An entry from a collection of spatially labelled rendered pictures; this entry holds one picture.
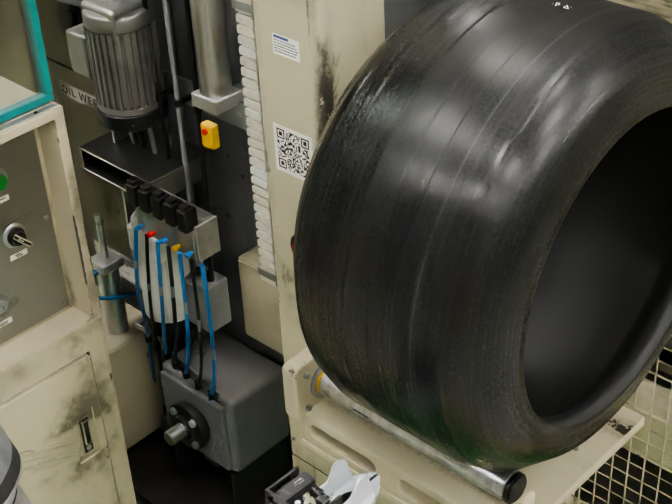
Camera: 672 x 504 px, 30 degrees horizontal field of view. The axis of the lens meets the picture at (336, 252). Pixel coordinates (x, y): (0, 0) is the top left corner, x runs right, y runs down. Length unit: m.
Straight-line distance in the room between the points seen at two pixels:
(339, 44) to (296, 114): 0.12
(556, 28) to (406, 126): 0.20
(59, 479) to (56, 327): 0.27
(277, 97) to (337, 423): 0.47
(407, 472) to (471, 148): 0.56
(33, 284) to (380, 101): 0.76
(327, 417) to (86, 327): 0.43
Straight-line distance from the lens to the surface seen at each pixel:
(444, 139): 1.36
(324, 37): 1.61
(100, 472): 2.18
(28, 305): 1.99
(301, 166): 1.73
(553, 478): 1.83
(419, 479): 1.73
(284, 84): 1.69
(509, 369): 1.41
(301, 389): 1.80
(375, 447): 1.78
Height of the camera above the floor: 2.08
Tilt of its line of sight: 34 degrees down
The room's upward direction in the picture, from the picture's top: 3 degrees counter-clockwise
